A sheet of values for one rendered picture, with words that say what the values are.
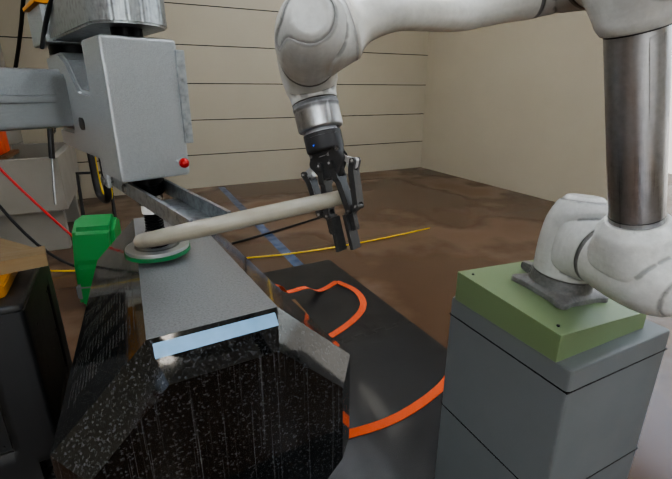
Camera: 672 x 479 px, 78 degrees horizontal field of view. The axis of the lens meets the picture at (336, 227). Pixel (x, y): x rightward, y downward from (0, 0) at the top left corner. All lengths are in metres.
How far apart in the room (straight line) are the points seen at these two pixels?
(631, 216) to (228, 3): 6.15
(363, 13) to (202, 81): 5.85
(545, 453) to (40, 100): 2.01
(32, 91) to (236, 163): 4.90
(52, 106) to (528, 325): 1.82
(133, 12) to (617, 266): 1.37
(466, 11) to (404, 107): 6.96
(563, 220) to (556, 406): 0.45
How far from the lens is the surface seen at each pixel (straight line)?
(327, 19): 0.63
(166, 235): 0.77
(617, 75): 0.93
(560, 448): 1.26
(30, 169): 4.31
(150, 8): 1.44
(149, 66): 1.44
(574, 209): 1.18
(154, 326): 1.18
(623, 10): 0.89
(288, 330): 1.19
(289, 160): 6.89
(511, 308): 1.16
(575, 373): 1.13
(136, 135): 1.42
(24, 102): 1.96
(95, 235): 3.18
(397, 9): 0.74
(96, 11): 1.44
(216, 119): 6.53
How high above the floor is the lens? 1.40
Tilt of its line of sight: 18 degrees down
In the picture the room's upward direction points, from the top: straight up
